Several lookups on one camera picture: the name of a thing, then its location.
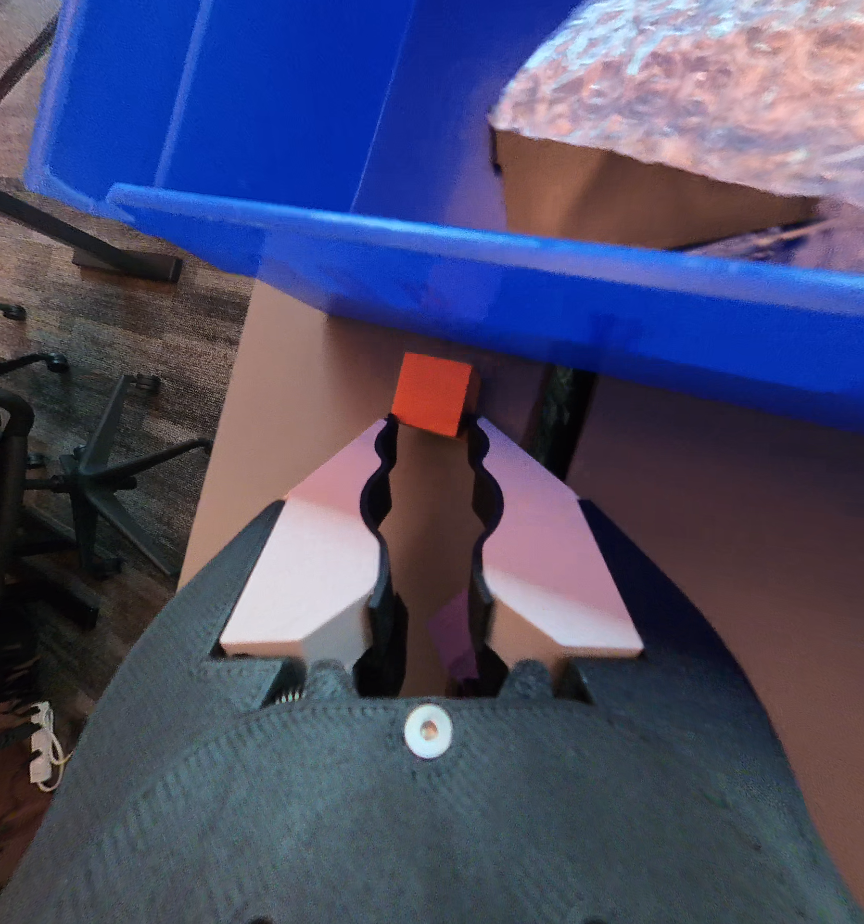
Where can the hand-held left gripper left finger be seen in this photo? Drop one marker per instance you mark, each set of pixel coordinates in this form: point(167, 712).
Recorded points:
point(302, 577)

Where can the bubble wrap bag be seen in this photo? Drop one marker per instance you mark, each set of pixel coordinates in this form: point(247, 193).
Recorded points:
point(692, 79)

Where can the orange foam block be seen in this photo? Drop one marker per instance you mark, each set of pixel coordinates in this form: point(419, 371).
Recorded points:
point(432, 393)

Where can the grey desk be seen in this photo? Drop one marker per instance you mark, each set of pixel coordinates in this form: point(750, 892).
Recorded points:
point(728, 541)

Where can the white power strip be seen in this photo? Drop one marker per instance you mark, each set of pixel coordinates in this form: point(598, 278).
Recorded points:
point(42, 743)

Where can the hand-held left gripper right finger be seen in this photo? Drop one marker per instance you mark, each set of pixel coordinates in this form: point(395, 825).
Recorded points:
point(562, 577)

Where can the long background desk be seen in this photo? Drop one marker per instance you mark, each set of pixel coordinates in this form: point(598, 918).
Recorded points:
point(78, 242)

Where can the brown cardboard piece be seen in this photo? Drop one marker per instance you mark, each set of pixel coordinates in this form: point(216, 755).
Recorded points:
point(619, 195)

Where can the black mesh office chair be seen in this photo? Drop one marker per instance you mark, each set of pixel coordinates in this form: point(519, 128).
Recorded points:
point(93, 469)

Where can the blue plastic bin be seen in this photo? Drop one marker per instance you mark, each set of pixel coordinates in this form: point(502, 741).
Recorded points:
point(295, 108)

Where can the purple foam block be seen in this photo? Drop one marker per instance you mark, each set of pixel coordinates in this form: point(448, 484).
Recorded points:
point(453, 628)

